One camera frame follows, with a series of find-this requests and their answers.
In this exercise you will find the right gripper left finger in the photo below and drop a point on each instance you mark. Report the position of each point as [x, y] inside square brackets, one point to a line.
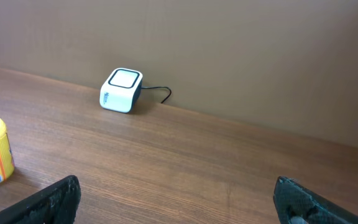
[55, 204]

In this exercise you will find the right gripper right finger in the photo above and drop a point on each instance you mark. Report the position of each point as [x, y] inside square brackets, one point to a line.
[295, 202]

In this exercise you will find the white barcode scanner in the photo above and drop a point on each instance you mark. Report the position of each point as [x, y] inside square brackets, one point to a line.
[121, 90]

